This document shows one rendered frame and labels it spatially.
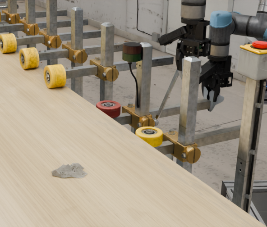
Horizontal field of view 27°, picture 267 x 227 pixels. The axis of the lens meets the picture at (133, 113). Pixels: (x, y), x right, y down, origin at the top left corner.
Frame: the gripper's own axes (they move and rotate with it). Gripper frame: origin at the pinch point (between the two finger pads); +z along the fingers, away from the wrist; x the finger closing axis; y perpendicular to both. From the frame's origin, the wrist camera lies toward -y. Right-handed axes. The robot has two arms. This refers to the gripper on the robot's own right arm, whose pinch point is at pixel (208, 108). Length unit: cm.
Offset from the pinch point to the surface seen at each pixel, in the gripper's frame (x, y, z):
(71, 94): 15, -48, -8
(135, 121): -4.6, -33.8, -2.5
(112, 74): 16.4, -31.5, -12.7
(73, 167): -36, -71, -9
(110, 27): 19.2, -30.9, -28.9
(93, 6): 470, 191, 61
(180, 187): -56, -52, -8
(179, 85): 230, 155, 84
